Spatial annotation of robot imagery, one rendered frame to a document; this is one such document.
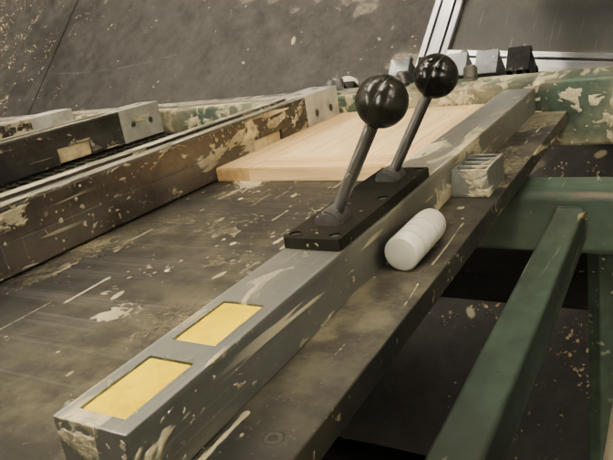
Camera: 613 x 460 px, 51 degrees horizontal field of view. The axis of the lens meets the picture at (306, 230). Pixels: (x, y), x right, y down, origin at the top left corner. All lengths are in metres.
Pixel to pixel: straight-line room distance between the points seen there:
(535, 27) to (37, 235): 1.65
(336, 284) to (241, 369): 0.12
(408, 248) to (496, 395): 0.13
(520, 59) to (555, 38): 0.69
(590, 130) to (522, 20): 1.00
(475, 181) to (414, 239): 0.19
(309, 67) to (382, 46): 0.31
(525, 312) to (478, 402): 0.14
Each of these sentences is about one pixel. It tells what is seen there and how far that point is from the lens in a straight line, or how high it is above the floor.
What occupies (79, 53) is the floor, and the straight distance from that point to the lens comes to 3.59.
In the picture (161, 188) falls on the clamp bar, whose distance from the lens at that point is 0.84.
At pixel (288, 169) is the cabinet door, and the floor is 1.21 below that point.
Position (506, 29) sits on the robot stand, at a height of 0.21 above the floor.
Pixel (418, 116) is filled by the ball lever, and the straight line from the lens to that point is 0.58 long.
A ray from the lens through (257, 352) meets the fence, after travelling 0.38.
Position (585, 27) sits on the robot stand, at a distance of 2.04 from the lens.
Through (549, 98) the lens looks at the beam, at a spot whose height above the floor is 0.89.
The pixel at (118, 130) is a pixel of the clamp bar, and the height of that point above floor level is 1.01.
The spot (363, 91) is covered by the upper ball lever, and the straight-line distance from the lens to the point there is 0.45.
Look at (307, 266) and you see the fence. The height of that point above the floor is 1.50.
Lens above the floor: 1.87
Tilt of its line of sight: 56 degrees down
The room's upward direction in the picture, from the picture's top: 55 degrees counter-clockwise
